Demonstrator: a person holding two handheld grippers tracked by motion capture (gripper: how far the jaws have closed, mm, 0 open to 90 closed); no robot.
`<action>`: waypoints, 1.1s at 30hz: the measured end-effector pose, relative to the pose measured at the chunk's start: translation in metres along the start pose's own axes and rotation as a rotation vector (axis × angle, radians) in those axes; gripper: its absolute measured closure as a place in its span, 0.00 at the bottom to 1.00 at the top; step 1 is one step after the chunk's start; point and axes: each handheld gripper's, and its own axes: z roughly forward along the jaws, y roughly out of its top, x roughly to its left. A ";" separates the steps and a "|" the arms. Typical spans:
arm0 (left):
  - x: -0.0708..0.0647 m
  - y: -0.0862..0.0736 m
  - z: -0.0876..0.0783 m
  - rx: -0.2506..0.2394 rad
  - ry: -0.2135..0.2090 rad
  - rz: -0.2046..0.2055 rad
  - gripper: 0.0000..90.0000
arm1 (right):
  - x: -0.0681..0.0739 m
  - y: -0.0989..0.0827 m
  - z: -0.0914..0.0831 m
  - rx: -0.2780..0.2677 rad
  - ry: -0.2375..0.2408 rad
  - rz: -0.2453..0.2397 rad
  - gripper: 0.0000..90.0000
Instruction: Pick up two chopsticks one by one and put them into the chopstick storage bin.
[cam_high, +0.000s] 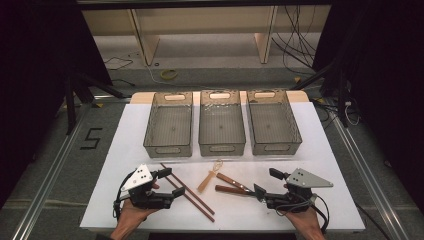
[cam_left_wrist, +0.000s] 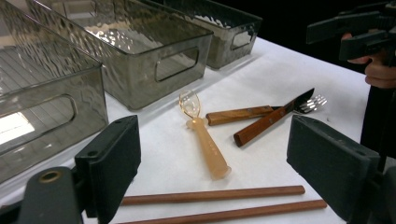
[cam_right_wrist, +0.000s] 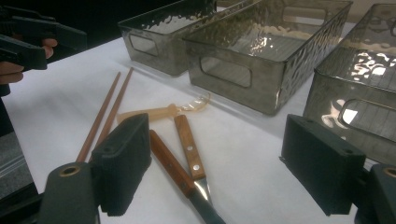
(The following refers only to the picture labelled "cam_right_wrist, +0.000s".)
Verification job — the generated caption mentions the short wooden-handled knife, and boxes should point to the short wooden-handled knife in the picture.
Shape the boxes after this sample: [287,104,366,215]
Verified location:
[173,114,216,206]

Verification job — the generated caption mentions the wooden handled knife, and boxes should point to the wooden handled knife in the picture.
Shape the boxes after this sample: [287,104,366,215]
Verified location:
[148,129,227,224]

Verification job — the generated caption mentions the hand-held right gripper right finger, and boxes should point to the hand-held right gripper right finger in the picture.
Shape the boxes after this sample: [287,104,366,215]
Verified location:
[279,114,367,217]

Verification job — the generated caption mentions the aluminium rail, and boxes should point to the aluminium rail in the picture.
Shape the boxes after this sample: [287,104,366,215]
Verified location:
[0,153,31,181]

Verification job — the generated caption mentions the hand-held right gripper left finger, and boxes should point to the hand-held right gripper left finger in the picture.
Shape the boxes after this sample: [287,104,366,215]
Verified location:
[90,112,153,217]

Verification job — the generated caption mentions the white table sheet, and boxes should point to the white table sheet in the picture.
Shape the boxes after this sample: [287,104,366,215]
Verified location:
[1,21,396,224]

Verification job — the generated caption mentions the brown wooden chopstick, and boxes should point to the brown wooden chopstick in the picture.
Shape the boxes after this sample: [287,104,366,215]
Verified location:
[76,72,121,163]
[88,67,134,162]

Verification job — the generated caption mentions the smoky clear plastic bin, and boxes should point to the smoky clear plastic bin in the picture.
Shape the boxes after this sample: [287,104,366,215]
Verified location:
[183,0,354,116]
[118,0,219,77]
[303,3,396,166]

